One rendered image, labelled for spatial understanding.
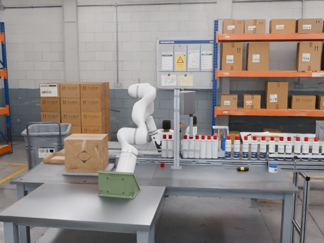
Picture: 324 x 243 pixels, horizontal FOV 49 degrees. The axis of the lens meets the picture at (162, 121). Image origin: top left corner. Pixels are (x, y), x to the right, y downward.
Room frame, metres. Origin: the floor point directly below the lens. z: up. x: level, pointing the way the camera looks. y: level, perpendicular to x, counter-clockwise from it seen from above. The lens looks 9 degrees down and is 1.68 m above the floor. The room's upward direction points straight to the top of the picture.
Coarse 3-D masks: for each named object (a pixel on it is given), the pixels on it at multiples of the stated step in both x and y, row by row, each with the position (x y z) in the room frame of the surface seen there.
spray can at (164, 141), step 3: (162, 135) 3.10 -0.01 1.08; (165, 135) 3.09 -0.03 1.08; (162, 138) 3.10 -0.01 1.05; (165, 138) 3.09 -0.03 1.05; (162, 141) 3.09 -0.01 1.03; (165, 141) 3.08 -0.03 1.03; (162, 144) 3.09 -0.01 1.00; (165, 144) 3.08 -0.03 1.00; (162, 147) 3.09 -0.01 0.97; (165, 147) 3.08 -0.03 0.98; (162, 153) 3.09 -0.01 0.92; (165, 153) 3.08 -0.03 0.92; (162, 156) 3.09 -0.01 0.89; (165, 156) 3.08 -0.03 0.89
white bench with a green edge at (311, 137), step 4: (240, 132) 4.76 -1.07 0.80; (244, 132) 4.76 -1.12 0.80; (248, 136) 4.46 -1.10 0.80; (284, 136) 4.46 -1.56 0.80; (308, 136) 4.46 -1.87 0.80; (312, 136) 4.46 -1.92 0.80; (248, 140) 4.22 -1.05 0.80; (284, 140) 4.22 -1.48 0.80; (292, 140) 4.22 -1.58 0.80; (300, 140) 4.22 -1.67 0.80; (308, 140) 4.22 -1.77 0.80; (312, 140) 4.22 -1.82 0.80; (268, 144) 4.00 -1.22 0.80; (276, 144) 4.00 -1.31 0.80; (284, 144) 4.00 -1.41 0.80; (292, 144) 4.00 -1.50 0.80; (320, 144) 4.00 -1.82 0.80; (268, 148) 4.05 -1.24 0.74; (276, 148) 4.03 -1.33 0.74; (284, 148) 4.02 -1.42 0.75; (292, 148) 4.01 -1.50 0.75; (300, 148) 3.99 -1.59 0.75; (320, 148) 3.96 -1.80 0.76; (320, 152) 3.96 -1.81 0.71; (300, 188) 4.28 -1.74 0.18; (312, 188) 4.26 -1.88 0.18; (316, 188) 4.26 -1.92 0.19; (320, 188) 4.25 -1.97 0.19
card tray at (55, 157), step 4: (56, 152) 3.33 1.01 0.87; (60, 152) 3.33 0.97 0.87; (64, 152) 3.33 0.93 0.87; (48, 156) 3.19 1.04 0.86; (52, 156) 3.28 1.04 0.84; (56, 156) 3.31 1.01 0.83; (60, 156) 3.31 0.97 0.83; (64, 156) 3.31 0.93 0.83; (44, 160) 3.08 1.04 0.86; (48, 160) 3.08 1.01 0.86; (52, 160) 3.07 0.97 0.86; (56, 160) 3.07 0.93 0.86; (60, 160) 3.07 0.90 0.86; (64, 160) 3.06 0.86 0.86
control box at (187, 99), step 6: (180, 96) 2.93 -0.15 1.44; (186, 96) 2.94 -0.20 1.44; (192, 96) 3.01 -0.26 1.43; (180, 102) 2.93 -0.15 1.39; (186, 102) 2.94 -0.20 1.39; (192, 102) 3.01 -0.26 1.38; (180, 108) 2.93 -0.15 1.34; (186, 108) 2.94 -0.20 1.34; (192, 108) 3.01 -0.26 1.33; (180, 114) 2.93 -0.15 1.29; (186, 114) 2.94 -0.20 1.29
